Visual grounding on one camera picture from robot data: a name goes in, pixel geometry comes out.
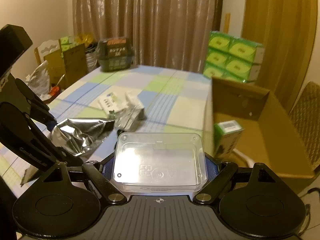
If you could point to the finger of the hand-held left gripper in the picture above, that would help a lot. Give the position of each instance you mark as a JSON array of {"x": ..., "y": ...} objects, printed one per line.
[
  {"x": 41, "y": 111},
  {"x": 57, "y": 153}
]

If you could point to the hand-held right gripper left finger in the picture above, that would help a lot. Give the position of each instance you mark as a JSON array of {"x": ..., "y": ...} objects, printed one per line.
[{"x": 107, "y": 168}]

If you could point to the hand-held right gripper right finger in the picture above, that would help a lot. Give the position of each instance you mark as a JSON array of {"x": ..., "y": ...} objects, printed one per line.
[{"x": 212, "y": 167}]

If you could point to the silver pouch green label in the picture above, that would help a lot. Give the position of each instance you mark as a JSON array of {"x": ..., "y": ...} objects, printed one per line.
[{"x": 82, "y": 132}]

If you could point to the green medicine box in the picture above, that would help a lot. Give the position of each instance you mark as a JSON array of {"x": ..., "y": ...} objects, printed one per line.
[{"x": 227, "y": 135}]

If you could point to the clear plastic box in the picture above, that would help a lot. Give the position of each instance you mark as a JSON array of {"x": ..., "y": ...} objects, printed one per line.
[{"x": 160, "y": 160}]

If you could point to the silver blister foil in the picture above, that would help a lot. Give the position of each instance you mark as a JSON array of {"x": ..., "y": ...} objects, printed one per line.
[{"x": 130, "y": 120}]

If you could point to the white medicine box blue logo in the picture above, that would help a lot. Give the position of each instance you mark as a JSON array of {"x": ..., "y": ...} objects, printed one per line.
[{"x": 111, "y": 102}]

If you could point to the brown cardboard box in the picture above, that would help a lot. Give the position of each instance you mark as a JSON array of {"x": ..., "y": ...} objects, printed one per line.
[{"x": 275, "y": 135}]

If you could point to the small orange item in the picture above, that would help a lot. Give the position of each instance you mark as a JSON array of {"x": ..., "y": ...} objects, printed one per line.
[{"x": 54, "y": 90}]

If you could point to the crumpled silver plastic bag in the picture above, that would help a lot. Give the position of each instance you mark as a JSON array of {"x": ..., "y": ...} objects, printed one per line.
[{"x": 38, "y": 80}]

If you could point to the tall open cardboard carton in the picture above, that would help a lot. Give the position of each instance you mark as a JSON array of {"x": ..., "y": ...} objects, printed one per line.
[{"x": 72, "y": 65}]

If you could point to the white carved chair back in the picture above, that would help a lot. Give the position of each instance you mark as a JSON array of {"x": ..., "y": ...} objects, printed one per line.
[{"x": 46, "y": 50}]

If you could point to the green tissue packs in carton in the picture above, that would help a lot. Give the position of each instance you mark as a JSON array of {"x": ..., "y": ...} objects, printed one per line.
[{"x": 67, "y": 43}]

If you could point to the yellow plastic bag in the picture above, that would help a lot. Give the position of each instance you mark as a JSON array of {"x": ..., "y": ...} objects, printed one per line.
[{"x": 83, "y": 40}]

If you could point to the dark green plastic basket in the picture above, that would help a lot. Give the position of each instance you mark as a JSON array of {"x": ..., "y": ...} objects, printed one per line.
[{"x": 115, "y": 55}]

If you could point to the brown quilted chair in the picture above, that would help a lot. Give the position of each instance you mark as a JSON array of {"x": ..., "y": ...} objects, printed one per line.
[{"x": 307, "y": 120}]

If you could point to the stack of green tissue packs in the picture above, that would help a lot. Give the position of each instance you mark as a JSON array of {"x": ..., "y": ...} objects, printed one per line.
[{"x": 230, "y": 57}]

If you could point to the wooden door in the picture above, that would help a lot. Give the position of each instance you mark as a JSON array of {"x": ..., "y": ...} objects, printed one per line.
[{"x": 275, "y": 42}]

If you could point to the brown curtain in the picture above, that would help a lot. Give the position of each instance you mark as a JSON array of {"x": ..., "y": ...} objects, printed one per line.
[{"x": 150, "y": 22}]

